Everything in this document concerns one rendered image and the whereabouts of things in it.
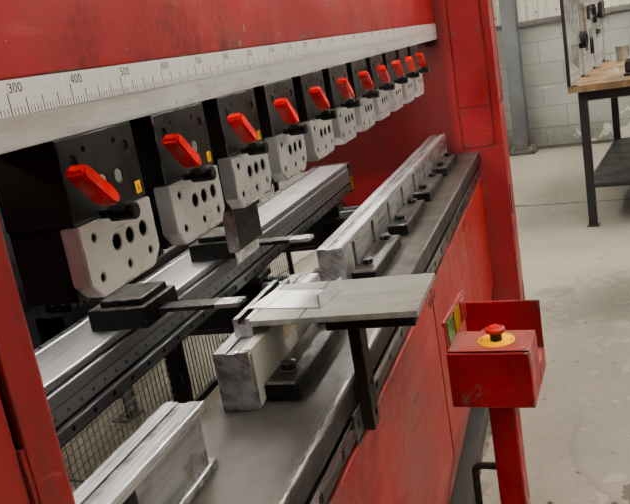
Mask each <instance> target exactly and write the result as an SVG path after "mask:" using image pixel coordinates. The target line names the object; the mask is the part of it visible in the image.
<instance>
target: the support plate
mask: <svg viewBox="0 0 630 504"><path fill-rule="evenodd" d="M434 280H435V273H424V274H411V275H399V276H386V277H373V278H360V279H348V280H341V282H342V288H343V290H342V291H341V292H340V293H339V294H338V295H336V296H335V297H334V298H333V299H332V300H330V301H329V302H328V303H327V304H325V305H324V306H323V307H322V308H315V309H307V310H306V311H305V313H304V314H303V315H302V316H301V317H300V318H298V317H299V316H300V315H301V313H302V312H303V311H304V310H305V309H260V310H259V311H258V312H257V313H256V314H255V315H254V316H253V317H252V318H251V319H250V320H249V321H248V322H249V327H260V326H276V325H293V324H309V323H325V322H341V321H357V320H373V319H389V318H406V317H418V315H419V313H420V310H421V308H422V306H423V304H424V302H425V299H426V297H427V295H428V293H429V291H430V288H431V286H432V284H433V282H434ZM327 282H328V281H322V282H310V283H297V284H285V285H284V286H283V287H282V288H281V289H280V290H322V289H318V288H323V287H324V286H325V285H326V284H327Z"/></svg>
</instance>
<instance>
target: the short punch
mask: <svg viewBox="0 0 630 504"><path fill-rule="evenodd" d="M223 225H224V230H225V235H226V240H227V245H228V250H229V252H230V253H235V258H236V263H237V265H238V264H240V263H241V262H242V261H243V260H245V259H246V258H247V257H248V256H250V255H251V254H252V253H253V252H255V251H256V250H257V249H258V248H260V245H259V240H258V238H259V237H260V236H261V235H262V229H261V224H260V218H259V213H258V208H257V202H256V201H255V202H253V203H251V204H250V205H248V206H247V207H245V208H238V209H231V210H229V211H228V212H224V216H223Z"/></svg>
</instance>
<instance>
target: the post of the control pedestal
mask: <svg viewBox="0 0 630 504"><path fill-rule="evenodd" d="M489 414H490V422H491V430H492V438H493V446H494V454H495V462H496V470H497V478H498V486H499V494H500V501H501V504H530V495H529V487H528V478H527V469H526V461H525V452H524V443H523V435H522V426H521V418H520V409H519V408H489Z"/></svg>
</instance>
